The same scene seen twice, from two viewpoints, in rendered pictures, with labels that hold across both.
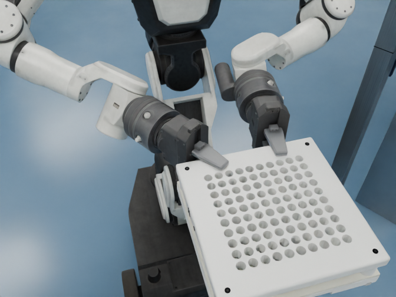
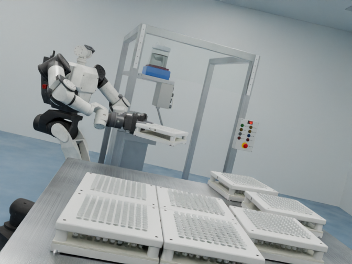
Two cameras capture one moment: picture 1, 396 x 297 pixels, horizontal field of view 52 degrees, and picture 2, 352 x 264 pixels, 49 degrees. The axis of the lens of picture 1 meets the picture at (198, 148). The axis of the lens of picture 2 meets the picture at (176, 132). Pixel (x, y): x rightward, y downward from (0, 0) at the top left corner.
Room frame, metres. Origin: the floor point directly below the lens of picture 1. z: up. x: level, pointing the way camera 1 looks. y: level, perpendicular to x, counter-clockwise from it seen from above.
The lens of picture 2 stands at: (-0.93, 1.72, 1.27)
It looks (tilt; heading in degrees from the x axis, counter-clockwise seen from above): 6 degrees down; 303
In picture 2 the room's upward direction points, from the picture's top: 13 degrees clockwise
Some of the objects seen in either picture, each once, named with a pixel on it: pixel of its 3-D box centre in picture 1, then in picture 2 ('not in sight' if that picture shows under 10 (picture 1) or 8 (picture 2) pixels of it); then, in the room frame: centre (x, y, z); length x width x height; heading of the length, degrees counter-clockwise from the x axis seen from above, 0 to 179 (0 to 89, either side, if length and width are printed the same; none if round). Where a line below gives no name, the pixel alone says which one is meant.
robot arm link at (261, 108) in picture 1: (264, 114); (135, 121); (0.58, -0.13, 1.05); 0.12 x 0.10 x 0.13; 7
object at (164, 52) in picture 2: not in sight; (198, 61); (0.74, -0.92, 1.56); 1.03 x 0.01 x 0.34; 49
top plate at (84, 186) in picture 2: not in sight; (119, 190); (-0.16, 0.79, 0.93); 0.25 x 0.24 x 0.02; 40
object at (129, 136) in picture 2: not in sight; (130, 125); (1.51, -1.18, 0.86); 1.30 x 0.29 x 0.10; 139
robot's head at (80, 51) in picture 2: not in sight; (83, 53); (0.97, 0.06, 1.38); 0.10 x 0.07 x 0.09; 105
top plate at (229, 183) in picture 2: not in sight; (242, 183); (-0.24, 0.00, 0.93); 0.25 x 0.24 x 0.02; 52
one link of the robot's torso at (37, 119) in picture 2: (171, 41); (56, 122); (1.06, 0.08, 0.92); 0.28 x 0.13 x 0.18; 15
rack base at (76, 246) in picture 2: not in sight; (109, 234); (-0.32, 0.98, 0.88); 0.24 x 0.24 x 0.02; 40
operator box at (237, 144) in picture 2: not in sight; (245, 134); (0.36, -1.30, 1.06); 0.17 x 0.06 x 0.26; 49
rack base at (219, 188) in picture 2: not in sight; (240, 192); (-0.24, 0.00, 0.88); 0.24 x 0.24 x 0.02; 52
